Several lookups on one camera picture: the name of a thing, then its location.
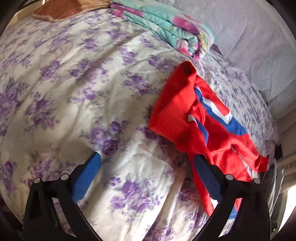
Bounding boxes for red pants with blue-white stripe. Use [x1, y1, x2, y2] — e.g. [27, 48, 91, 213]
[147, 61, 270, 220]

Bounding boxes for purple floral bed sheet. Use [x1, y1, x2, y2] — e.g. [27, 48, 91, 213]
[0, 8, 281, 241]

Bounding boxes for grey upholstered headboard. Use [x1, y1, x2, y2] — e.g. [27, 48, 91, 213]
[166, 0, 295, 120]

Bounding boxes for brown pillow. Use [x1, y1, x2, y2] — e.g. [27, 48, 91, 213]
[32, 0, 110, 22]

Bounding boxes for folded teal pink floral blanket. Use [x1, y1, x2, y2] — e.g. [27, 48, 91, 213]
[110, 1, 214, 61]

